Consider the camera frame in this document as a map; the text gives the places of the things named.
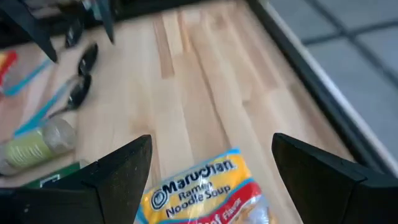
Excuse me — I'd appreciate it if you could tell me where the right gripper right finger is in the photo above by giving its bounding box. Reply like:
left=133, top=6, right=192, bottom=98
left=272, top=133, right=398, bottom=224

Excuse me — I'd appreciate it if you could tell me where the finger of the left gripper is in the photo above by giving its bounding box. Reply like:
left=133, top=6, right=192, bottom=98
left=0, top=0, right=59, bottom=63
left=96, top=0, right=115, bottom=44

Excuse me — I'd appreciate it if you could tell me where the green pepper tin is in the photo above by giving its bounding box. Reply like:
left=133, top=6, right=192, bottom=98
left=21, top=160, right=91, bottom=189

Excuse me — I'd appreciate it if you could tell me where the orange red ramen packet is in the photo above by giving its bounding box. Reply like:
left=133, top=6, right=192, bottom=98
left=0, top=49, right=18, bottom=94

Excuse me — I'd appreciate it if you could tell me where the green label herb jar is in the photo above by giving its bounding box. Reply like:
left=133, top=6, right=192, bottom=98
left=0, top=116, right=77, bottom=177

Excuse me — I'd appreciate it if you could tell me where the black spoon teal handle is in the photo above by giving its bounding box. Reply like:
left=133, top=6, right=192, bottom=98
left=37, top=73, right=93, bottom=125
left=2, top=17, right=85, bottom=97
left=14, top=42, right=100, bottom=138

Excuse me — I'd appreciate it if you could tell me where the yellow beef ramen packet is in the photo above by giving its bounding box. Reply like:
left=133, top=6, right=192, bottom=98
left=133, top=146, right=271, bottom=224

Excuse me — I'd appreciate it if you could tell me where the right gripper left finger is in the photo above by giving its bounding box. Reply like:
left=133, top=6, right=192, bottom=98
left=0, top=134, right=153, bottom=224

